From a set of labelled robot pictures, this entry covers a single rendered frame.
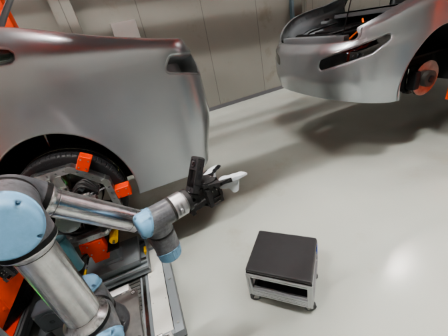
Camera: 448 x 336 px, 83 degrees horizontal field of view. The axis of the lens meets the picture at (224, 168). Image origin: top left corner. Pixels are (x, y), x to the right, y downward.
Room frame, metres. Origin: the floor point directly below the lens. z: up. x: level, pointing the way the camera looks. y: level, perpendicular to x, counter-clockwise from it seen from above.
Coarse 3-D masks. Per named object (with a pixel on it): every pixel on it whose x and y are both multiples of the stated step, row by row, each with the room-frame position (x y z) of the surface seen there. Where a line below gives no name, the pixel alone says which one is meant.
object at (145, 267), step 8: (144, 240) 1.72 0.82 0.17; (144, 248) 1.61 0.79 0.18; (144, 256) 1.55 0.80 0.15; (144, 264) 1.47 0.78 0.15; (120, 272) 1.42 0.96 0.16; (128, 272) 1.42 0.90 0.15; (136, 272) 1.40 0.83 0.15; (144, 272) 1.42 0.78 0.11; (104, 280) 1.39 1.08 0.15; (112, 280) 1.36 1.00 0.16; (120, 280) 1.37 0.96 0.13; (128, 280) 1.38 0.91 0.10
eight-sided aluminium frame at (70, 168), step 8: (56, 168) 1.40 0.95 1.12; (64, 168) 1.37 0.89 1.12; (72, 168) 1.37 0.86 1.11; (32, 176) 1.35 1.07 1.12; (40, 176) 1.34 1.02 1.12; (48, 176) 1.34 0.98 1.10; (56, 176) 1.35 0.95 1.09; (80, 176) 1.38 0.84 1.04; (88, 176) 1.39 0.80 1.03; (96, 176) 1.40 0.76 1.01; (104, 176) 1.44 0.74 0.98; (104, 184) 1.40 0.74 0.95; (112, 184) 1.45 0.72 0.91; (112, 192) 1.45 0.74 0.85; (112, 200) 1.40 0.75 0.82; (120, 200) 1.45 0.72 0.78; (88, 232) 1.40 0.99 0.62; (96, 232) 1.40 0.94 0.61; (72, 240) 1.34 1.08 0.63; (80, 240) 1.33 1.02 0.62; (88, 240) 1.34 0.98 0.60
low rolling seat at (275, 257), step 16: (256, 240) 1.27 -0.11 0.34; (272, 240) 1.24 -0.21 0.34; (288, 240) 1.21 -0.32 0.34; (304, 240) 1.18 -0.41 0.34; (256, 256) 1.14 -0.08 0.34; (272, 256) 1.11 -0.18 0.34; (288, 256) 1.08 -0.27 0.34; (304, 256) 1.06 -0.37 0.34; (256, 272) 1.03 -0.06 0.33; (272, 272) 1.00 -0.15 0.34; (288, 272) 0.97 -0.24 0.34; (304, 272) 0.95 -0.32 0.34; (256, 288) 1.05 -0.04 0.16; (272, 288) 1.06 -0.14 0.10; (288, 288) 1.03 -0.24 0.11; (304, 288) 0.90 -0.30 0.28; (304, 304) 0.90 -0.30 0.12
